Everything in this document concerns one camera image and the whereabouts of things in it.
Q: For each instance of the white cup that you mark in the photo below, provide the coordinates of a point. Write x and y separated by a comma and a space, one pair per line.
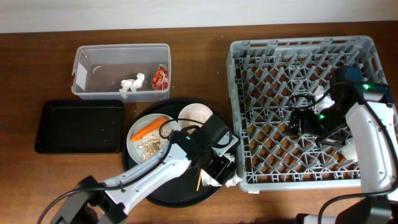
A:
349, 151

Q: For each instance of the clear plastic waste bin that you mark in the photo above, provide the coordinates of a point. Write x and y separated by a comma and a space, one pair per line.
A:
99, 70

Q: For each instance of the black rectangular tray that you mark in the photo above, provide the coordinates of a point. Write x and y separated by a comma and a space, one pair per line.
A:
80, 127

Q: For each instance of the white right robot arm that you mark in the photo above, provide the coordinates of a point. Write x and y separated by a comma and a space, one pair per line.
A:
366, 108

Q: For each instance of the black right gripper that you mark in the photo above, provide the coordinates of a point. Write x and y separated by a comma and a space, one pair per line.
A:
305, 125

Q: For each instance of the red snack wrapper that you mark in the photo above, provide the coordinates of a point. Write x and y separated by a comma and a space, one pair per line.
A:
160, 80

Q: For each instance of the white plastic fork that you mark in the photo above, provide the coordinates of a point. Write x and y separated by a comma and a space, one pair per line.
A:
208, 181

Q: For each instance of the grey plate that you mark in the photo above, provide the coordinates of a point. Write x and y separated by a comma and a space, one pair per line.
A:
139, 124

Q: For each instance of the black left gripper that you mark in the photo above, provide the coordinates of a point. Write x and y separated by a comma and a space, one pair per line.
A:
220, 172

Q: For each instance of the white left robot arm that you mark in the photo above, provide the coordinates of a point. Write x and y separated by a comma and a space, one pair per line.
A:
111, 200

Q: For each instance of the grey dishwasher rack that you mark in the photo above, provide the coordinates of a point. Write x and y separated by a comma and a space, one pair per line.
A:
264, 76

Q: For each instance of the round black serving tray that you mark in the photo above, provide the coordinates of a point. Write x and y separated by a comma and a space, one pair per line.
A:
181, 191

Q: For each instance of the peanut shells and rice scraps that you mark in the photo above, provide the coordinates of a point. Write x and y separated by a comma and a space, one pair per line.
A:
151, 143

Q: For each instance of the orange carrot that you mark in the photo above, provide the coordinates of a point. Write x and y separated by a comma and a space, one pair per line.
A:
152, 126

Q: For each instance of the wooden chopstick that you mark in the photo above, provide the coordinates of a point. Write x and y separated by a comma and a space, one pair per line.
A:
199, 181

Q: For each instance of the white tissue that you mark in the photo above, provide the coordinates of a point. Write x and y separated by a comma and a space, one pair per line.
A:
235, 179
131, 84

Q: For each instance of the pink bowl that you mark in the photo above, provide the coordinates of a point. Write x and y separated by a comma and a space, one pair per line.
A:
194, 114

